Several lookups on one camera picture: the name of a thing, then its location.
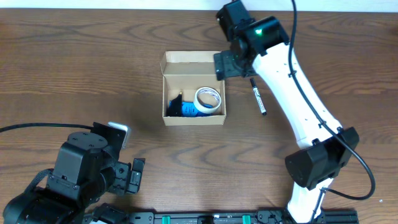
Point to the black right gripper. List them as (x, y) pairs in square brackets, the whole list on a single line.
[(227, 65)]

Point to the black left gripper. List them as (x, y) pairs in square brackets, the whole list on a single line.
[(125, 177)]

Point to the brown cardboard box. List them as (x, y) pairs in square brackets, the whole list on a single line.
[(192, 75)]

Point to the white tape roll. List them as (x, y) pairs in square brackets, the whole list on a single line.
[(200, 105)]

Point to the blue plastic case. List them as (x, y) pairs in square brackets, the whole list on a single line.
[(189, 110)]

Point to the black cone-shaped tool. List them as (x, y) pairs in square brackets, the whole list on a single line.
[(175, 106)]

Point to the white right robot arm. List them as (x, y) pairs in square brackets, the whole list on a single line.
[(263, 48)]

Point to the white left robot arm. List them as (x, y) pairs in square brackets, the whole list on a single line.
[(86, 168)]

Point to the white black marker pen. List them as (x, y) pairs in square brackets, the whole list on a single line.
[(258, 97)]

